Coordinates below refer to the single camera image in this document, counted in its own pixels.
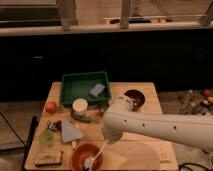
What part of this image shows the red orange bowl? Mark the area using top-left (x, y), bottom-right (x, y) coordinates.
top-left (70, 143), bottom-right (103, 171)

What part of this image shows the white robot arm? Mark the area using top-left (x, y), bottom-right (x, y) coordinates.
top-left (102, 95), bottom-right (213, 152)

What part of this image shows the dark maroon bowl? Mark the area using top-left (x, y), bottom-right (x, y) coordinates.
top-left (125, 89), bottom-right (145, 111)

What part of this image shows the brown wooden block brush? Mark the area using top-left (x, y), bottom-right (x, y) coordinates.
top-left (34, 151), bottom-right (63, 167)

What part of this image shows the grey blue sponge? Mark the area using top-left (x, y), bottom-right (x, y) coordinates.
top-left (89, 83), bottom-right (105, 98)

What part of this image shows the small metal cup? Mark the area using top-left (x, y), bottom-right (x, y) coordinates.
top-left (98, 102), bottom-right (109, 116)

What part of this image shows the green plastic tray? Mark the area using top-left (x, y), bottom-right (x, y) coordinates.
top-left (60, 71), bottom-right (111, 107)

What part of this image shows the white lidded round container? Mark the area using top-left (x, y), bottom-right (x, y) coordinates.
top-left (72, 98), bottom-right (88, 116)

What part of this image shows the green cucumber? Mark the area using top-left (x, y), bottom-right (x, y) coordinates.
top-left (71, 113), bottom-right (92, 123)

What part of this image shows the orange tomato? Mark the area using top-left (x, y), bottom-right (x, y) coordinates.
top-left (45, 101), bottom-right (58, 114)

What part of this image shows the grey blue folded cloth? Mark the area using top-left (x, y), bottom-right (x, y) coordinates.
top-left (62, 120), bottom-right (84, 143)

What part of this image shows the dark candy wrapper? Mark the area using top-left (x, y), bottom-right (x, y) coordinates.
top-left (47, 120), bottom-right (62, 132)

